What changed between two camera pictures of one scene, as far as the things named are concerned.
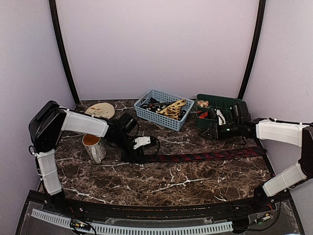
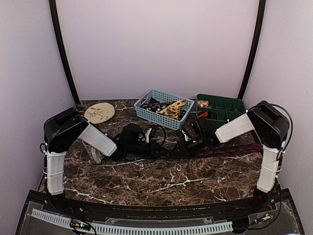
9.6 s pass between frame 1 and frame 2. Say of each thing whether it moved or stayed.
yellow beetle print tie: stayed
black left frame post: stayed
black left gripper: moved
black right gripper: moved
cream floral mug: stayed
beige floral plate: stayed
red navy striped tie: moved
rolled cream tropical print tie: stayed
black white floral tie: stayed
